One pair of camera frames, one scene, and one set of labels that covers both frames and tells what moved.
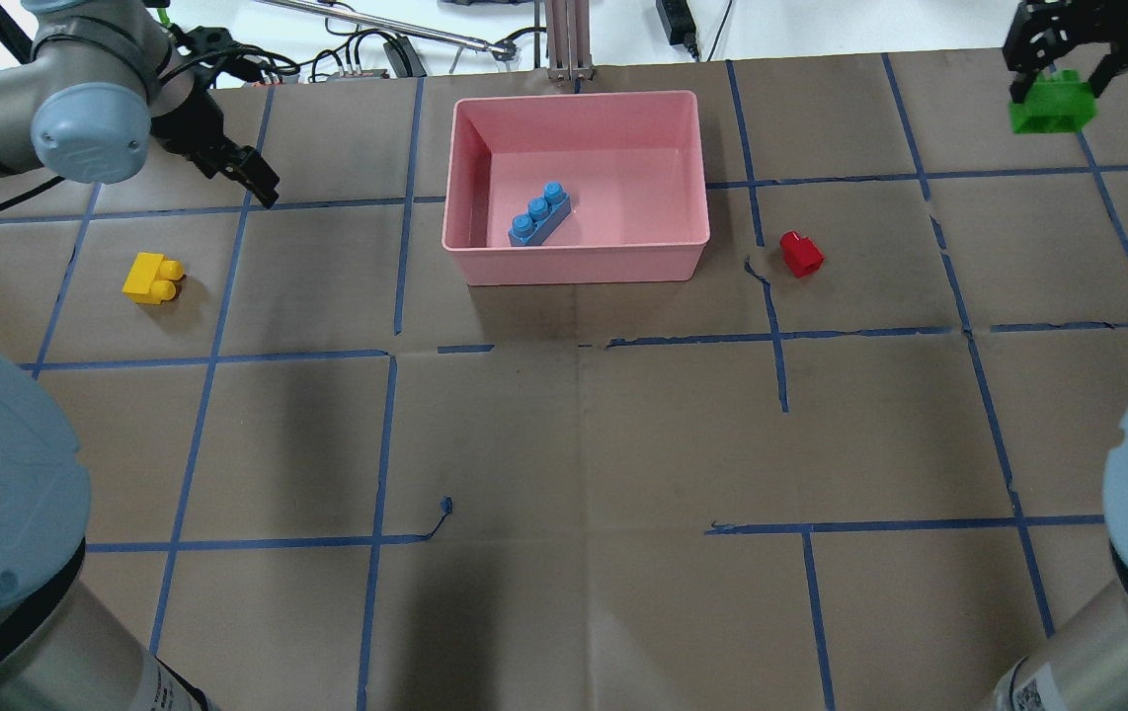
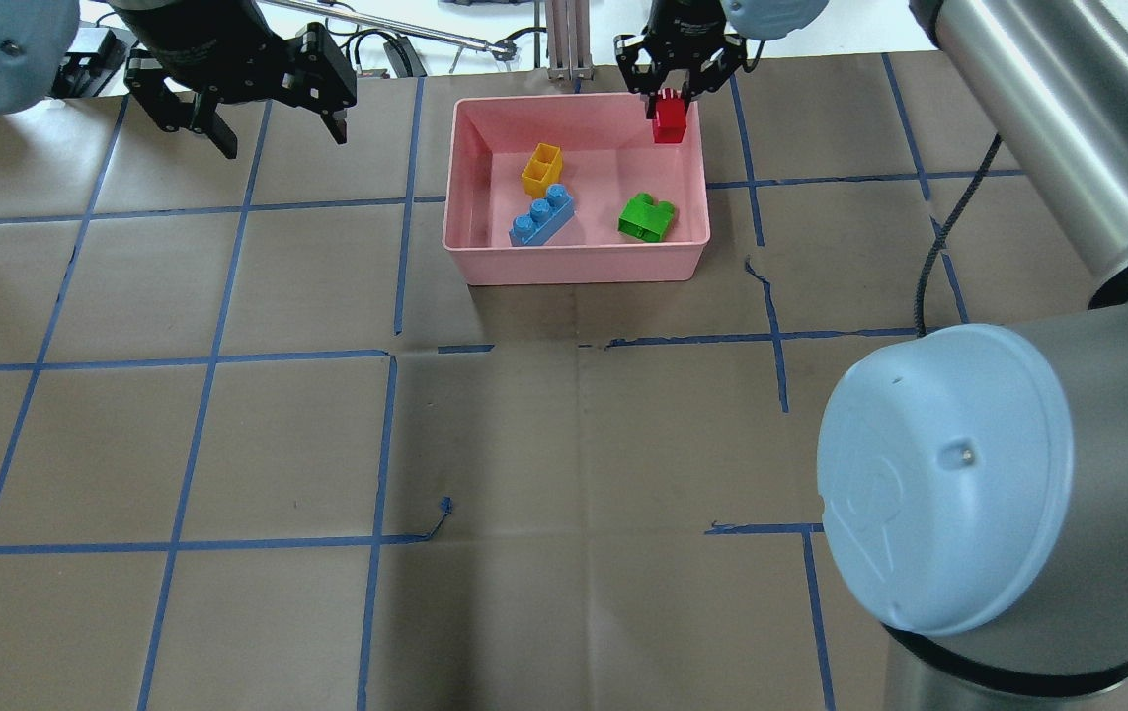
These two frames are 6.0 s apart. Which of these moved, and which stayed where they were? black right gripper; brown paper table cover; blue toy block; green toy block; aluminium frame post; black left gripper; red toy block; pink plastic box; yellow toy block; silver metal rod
Moved: black right gripper; black left gripper; green toy block; yellow toy block; red toy block
Stayed: brown paper table cover; pink plastic box; aluminium frame post; silver metal rod; blue toy block
